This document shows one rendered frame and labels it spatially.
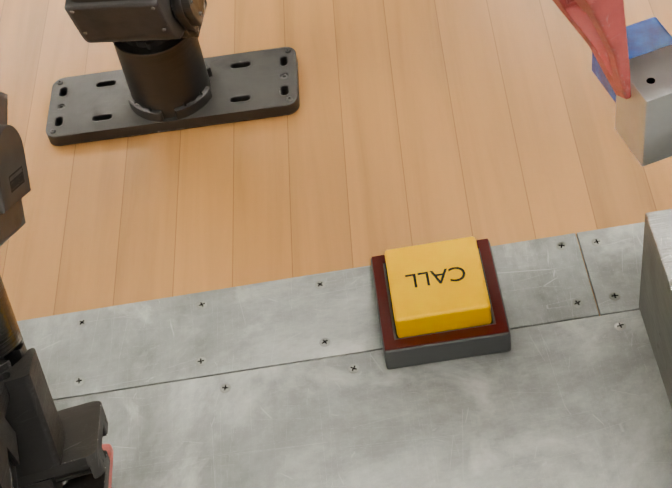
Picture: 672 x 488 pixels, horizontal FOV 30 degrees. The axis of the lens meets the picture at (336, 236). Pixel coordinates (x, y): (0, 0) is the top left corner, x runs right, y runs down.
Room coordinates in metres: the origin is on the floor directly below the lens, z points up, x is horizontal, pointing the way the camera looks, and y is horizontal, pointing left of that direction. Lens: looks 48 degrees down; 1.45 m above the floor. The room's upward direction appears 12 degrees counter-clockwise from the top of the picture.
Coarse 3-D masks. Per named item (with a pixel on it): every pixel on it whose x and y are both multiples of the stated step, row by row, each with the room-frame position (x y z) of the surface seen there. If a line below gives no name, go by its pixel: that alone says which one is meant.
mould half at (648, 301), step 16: (656, 224) 0.46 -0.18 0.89; (656, 240) 0.45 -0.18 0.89; (656, 256) 0.45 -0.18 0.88; (656, 272) 0.44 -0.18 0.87; (640, 288) 0.47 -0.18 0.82; (656, 288) 0.44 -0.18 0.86; (640, 304) 0.47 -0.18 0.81; (656, 304) 0.44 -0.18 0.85; (656, 320) 0.44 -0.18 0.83; (656, 336) 0.43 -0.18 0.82; (656, 352) 0.43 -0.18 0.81
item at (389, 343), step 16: (480, 240) 0.54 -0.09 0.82; (384, 256) 0.54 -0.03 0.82; (384, 288) 0.52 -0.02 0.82; (496, 288) 0.50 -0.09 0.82; (384, 304) 0.50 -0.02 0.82; (496, 304) 0.48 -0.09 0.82; (384, 320) 0.49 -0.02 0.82; (496, 320) 0.47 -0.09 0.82; (384, 336) 0.48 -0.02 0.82; (432, 336) 0.47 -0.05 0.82; (448, 336) 0.47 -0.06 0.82; (464, 336) 0.46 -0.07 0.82; (480, 336) 0.46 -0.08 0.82
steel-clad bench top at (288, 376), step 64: (512, 256) 0.54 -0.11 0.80; (576, 256) 0.53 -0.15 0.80; (640, 256) 0.51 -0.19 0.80; (64, 320) 0.56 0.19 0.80; (128, 320) 0.55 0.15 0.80; (192, 320) 0.54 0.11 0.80; (256, 320) 0.53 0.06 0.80; (320, 320) 0.52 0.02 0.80; (512, 320) 0.48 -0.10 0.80; (576, 320) 0.47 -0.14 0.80; (640, 320) 0.46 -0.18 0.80; (64, 384) 0.51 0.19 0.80; (128, 384) 0.50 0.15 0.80; (192, 384) 0.49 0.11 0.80; (256, 384) 0.48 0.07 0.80; (320, 384) 0.47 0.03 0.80; (384, 384) 0.46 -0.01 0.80; (448, 384) 0.45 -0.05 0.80; (512, 384) 0.44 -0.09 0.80; (576, 384) 0.43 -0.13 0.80; (640, 384) 0.42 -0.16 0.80; (128, 448) 0.45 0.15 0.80; (192, 448) 0.44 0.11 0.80; (256, 448) 0.43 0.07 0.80; (320, 448) 0.42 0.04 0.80; (384, 448) 0.41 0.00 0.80; (448, 448) 0.40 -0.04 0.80; (512, 448) 0.39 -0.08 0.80; (576, 448) 0.38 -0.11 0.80; (640, 448) 0.37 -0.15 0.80
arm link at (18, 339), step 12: (0, 276) 0.42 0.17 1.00; (0, 288) 0.42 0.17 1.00; (0, 300) 0.41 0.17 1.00; (0, 312) 0.40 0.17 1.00; (12, 312) 0.41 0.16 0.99; (0, 324) 0.40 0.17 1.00; (12, 324) 0.40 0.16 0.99; (0, 336) 0.39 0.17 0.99; (12, 336) 0.40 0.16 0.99; (0, 348) 0.39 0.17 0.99; (12, 348) 0.39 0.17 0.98
